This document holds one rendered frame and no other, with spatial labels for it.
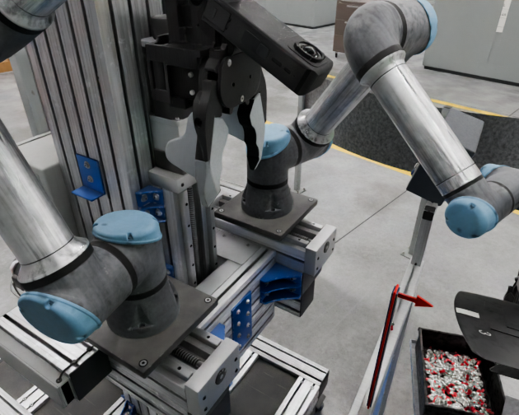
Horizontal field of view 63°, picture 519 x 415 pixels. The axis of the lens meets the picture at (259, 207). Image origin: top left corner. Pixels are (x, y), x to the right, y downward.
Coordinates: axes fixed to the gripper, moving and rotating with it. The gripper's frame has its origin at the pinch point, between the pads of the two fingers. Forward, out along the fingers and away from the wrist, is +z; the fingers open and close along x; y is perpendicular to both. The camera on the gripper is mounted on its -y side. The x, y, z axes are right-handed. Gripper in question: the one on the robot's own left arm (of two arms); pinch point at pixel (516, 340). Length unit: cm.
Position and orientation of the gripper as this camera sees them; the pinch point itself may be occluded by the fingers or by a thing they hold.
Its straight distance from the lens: 103.9
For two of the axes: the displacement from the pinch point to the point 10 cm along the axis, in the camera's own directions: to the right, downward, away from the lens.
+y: -4.6, 1.9, -8.6
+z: -1.4, 9.5, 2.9
